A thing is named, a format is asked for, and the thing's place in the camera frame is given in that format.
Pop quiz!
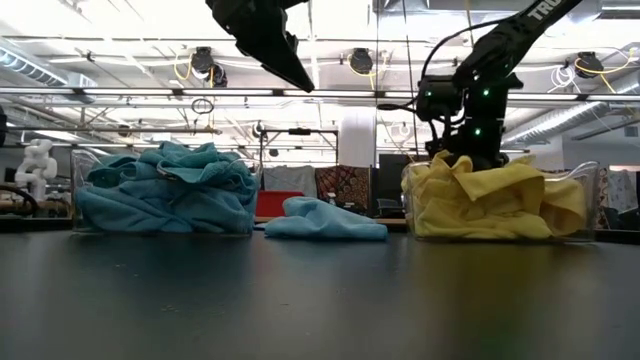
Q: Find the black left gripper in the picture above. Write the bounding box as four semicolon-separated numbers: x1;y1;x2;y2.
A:
205;0;316;94

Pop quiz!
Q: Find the teal microfiber towel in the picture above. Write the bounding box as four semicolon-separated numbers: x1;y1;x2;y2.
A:
137;140;257;201
87;151;151;194

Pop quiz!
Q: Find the light blue microfiber towel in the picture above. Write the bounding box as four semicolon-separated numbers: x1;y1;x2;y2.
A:
263;195;390;242
74;182;257;235

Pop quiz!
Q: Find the black monitor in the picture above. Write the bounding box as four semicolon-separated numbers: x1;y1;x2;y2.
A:
376;153;419;202

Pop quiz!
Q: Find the grey cloth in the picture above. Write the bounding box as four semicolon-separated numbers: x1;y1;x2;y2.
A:
262;165;319;199

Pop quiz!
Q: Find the clear plastic basket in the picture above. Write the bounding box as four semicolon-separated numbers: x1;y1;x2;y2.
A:
399;159;601;244
69;147;261;236

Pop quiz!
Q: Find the patterned tapestry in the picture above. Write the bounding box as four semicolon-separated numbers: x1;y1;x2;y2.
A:
313;165;372;214

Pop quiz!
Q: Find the red storage bin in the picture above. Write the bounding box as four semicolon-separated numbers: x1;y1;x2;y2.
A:
255;189;306;219

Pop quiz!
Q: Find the black metal stand frame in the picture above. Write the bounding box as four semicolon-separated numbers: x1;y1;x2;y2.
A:
257;126;341;166

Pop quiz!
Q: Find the black ceiling cord reel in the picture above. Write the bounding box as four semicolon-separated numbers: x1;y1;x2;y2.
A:
348;47;375;76
191;45;217;77
574;50;605;80

